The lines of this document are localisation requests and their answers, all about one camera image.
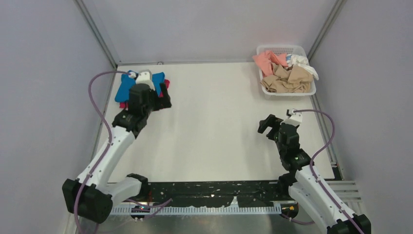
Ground blue t shirt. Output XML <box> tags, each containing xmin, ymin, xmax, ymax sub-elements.
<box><xmin>114</xmin><ymin>70</ymin><xmax>170</xmax><ymax>104</ymax></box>

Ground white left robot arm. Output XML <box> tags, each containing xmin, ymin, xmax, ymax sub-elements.
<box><xmin>62</xmin><ymin>83</ymin><xmax>172</xmax><ymax>224</ymax></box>

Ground red folded t shirt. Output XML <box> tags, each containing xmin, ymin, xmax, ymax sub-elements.
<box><xmin>114</xmin><ymin>79</ymin><xmax>170</xmax><ymax>108</ymax></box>

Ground white plastic laundry basket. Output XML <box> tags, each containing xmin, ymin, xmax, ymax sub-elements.
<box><xmin>256</xmin><ymin>44</ymin><xmax>317</xmax><ymax>99</ymax></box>

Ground white t shirt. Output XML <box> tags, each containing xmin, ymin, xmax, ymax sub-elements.
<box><xmin>286</xmin><ymin>54</ymin><xmax>319</xmax><ymax>80</ymax></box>

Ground white slotted cable duct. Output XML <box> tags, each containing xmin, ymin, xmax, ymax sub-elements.
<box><xmin>110</xmin><ymin>203</ymin><xmax>282</xmax><ymax>215</ymax></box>

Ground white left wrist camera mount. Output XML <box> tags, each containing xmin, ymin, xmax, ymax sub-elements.
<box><xmin>128</xmin><ymin>70</ymin><xmax>156</xmax><ymax>91</ymax></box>

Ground salmon pink t shirt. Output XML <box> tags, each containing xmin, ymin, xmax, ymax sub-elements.
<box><xmin>252</xmin><ymin>50</ymin><xmax>288</xmax><ymax>77</ymax></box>

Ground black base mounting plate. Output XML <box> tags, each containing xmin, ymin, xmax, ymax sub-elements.
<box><xmin>130</xmin><ymin>180</ymin><xmax>292</xmax><ymax>208</ymax></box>

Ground aluminium frame rail right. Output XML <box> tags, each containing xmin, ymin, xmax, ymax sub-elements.
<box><xmin>307</xmin><ymin>0</ymin><xmax>347</xmax><ymax>61</ymax></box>

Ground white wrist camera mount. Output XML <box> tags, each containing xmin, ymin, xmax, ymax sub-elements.
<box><xmin>282</xmin><ymin>109</ymin><xmax>303</xmax><ymax>127</ymax></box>
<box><xmin>128</xmin><ymin>70</ymin><xmax>156</xmax><ymax>91</ymax></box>

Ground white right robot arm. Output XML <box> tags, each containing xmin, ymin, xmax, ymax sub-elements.
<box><xmin>258</xmin><ymin>112</ymin><xmax>372</xmax><ymax>234</ymax></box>

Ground beige t shirt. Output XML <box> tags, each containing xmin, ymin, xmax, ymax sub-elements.
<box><xmin>260</xmin><ymin>65</ymin><xmax>314</xmax><ymax>93</ymax></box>

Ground aluminium frame post left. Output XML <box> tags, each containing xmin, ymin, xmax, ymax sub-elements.
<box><xmin>74</xmin><ymin>0</ymin><xmax>117</xmax><ymax>68</ymax></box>

